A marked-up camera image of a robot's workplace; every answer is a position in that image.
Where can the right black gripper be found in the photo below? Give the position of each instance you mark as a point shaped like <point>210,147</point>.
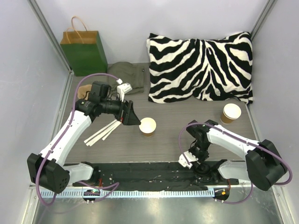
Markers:
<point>202,167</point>

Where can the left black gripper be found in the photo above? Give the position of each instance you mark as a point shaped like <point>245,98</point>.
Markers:
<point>124,111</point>

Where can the brown paper coffee cup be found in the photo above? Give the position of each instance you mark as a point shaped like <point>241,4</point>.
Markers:
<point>147,126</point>

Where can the brown paper cups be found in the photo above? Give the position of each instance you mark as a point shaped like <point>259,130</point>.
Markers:
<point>230,113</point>

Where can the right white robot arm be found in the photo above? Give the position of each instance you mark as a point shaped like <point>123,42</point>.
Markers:
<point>261,163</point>

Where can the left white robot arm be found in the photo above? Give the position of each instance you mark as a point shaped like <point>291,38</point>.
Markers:
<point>47,169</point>

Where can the white paper straw upper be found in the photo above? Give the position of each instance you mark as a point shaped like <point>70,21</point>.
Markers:
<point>110,129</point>

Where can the white paper straw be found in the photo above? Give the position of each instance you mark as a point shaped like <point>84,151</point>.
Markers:
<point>101,130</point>
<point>110,129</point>
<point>98,140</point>

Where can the white paper straw middle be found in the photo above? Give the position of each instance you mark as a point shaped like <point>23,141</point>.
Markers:
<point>101,130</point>

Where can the olive green folded cloth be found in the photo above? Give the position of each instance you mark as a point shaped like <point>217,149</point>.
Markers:
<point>129,73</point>

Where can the white paper straw lower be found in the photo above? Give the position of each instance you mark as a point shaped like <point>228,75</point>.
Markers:
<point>98,140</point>

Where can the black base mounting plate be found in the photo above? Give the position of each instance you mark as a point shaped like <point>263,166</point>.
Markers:
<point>109,173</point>

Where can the brown pulp cup carrier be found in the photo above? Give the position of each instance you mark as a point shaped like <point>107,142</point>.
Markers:
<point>84,91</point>

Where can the green paper gift bag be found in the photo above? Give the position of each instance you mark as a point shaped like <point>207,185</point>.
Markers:
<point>84,50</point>

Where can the zebra print pillow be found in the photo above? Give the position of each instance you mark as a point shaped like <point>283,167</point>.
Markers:
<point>208,70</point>

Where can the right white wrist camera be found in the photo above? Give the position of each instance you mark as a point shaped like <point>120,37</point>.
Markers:
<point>186,159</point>

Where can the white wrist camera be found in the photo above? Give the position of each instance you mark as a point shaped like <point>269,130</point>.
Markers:
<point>122,89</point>
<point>186,159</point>

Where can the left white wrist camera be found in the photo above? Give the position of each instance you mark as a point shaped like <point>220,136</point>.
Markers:
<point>122,89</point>

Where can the aluminium front rail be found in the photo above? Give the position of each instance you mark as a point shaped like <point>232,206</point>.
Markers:
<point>144,190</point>

